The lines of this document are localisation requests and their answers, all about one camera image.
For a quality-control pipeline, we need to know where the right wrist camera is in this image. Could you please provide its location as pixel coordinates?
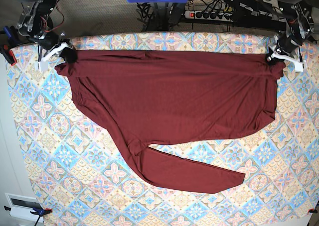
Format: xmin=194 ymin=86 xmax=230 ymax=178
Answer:
xmin=36 ymin=61 xmax=49 ymax=72

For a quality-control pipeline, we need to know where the orange clamp right edge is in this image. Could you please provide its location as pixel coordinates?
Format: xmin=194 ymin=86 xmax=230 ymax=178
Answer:
xmin=308 ymin=209 xmax=318 ymax=214

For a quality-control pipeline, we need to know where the blue clamp upper left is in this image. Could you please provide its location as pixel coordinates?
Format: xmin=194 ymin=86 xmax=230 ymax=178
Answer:
xmin=0 ymin=25 xmax=18 ymax=66

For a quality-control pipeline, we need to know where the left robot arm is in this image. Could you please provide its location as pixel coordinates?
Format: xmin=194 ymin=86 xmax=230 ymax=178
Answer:
xmin=256 ymin=0 xmax=319 ymax=72

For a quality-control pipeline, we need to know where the patterned tablecloth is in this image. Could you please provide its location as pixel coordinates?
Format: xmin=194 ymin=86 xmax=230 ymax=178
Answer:
xmin=6 ymin=43 xmax=319 ymax=226

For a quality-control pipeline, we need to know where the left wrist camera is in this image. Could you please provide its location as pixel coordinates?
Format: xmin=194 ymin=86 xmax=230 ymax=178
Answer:
xmin=294 ymin=61 xmax=306 ymax=72

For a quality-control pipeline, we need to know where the blue clamp lower left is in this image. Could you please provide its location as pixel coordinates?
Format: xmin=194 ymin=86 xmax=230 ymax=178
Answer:
xmin=4 ymin=206 xmax=52 ymax=226

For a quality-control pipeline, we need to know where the maroon t-shirt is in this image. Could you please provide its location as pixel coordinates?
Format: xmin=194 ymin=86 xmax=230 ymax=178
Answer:
xmin=55 ymin=50 xmax=285 ymax=194

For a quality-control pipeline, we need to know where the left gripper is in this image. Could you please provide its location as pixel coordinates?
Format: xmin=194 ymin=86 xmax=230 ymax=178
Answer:
xmin=265 ymin=34 xmax=304 ymax=66

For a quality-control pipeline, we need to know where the white floor vent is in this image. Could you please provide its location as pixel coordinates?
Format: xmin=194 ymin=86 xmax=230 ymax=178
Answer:
xmin=5 ymin=193 xmax=41 ymax=222

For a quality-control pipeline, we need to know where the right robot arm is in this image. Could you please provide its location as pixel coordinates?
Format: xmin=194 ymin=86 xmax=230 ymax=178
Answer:
xmin=16 ymin=0 xmax=77 ymax=63

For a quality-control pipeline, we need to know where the blue clamp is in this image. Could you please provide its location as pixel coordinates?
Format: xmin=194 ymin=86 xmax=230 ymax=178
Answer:
xmin=4 ymin=206 xmax=52 ymax=226
xmin=0 ymin=25 xmax=18 ymax=66

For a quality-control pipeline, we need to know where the white power strip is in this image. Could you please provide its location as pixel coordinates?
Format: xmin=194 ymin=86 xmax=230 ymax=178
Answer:
xmin=184 ymin=10 xmax=232 ymax=22

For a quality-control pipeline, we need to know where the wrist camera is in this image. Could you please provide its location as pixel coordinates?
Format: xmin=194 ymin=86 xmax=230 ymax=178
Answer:
xmin=36 ymin=61 xmax=49 ymax=72
xmin=294 ymin=61 xmax=306 ymax=72

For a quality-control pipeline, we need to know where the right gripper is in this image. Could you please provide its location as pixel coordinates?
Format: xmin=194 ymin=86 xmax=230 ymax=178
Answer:
xmin=27 ymin=32 xmax=78 ymax=63

